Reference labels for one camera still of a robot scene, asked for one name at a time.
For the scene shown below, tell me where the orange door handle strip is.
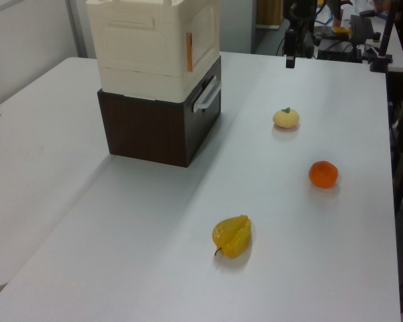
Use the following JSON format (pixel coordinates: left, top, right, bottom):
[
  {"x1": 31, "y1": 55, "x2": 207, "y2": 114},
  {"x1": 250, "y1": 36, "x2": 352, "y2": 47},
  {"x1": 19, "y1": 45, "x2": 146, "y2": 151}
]
[{"x1": 185, "y1": 32, "x2": 195, "y2": 72}]

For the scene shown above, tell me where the cream plastic tray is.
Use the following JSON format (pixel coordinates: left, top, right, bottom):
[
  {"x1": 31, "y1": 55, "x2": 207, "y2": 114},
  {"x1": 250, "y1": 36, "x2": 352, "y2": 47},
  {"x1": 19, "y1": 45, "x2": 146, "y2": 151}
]
[{"x1": 85, "y1": 0, "x2": 221, "y2": 103}]

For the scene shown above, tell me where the yellow starfruit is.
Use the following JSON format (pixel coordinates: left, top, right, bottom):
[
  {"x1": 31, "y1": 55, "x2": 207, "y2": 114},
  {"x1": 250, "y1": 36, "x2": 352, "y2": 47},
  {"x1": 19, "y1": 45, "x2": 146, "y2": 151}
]
[{"x1": 212, "y1": 215, "x2": 252, "y2": 259}]

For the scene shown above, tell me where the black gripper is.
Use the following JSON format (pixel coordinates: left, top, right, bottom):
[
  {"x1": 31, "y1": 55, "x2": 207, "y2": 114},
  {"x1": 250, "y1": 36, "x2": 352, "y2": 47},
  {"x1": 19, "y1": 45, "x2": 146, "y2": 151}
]
[{"x1": 281, "y1": 0, "x2": 318, "y2": 69}]

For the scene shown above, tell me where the orange tangerine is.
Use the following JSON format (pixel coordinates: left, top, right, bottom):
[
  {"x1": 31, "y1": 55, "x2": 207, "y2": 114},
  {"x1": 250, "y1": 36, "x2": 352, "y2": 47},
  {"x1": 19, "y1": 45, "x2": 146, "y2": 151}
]
[{"x1": 308, "y1": 160, "x2": 339, "y2": 189}]

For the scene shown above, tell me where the black clamp with pole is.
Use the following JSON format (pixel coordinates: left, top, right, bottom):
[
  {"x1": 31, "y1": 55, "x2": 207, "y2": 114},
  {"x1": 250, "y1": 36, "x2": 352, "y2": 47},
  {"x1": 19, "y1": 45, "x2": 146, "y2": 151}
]
[{"x1": 369, "y1": 0, "x2": 400, "y2": 73}]

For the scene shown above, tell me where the white drawer handle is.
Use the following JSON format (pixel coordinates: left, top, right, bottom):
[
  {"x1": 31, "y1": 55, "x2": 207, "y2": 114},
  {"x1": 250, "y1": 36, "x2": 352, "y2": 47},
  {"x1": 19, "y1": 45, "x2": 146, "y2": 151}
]
[{"x1": 192, "y1": 74, "x2": 222, "y2": 113}]

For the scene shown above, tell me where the black electronics box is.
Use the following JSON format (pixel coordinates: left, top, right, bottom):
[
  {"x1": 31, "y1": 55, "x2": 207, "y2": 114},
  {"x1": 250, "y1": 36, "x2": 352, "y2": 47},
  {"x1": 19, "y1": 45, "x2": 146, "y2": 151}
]
[{"x1": 316, "y1": 38, "x2": 363, "y2": 63}]

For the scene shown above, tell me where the pale yellow fruit green leaf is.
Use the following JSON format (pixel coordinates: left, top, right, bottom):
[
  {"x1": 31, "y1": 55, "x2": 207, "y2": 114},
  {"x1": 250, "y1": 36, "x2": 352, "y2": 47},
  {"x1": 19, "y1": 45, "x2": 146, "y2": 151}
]
[{"x1": 272, "y1": 107, "x2": 301, "y2": 129}]

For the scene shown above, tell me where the dark brown wooden drawer box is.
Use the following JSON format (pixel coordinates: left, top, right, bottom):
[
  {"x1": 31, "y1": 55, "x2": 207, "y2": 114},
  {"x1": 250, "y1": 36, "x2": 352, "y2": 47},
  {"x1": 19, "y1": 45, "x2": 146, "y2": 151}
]
[{"x1": 97, "y1": 55, "x2": 222, "y2": 168}]

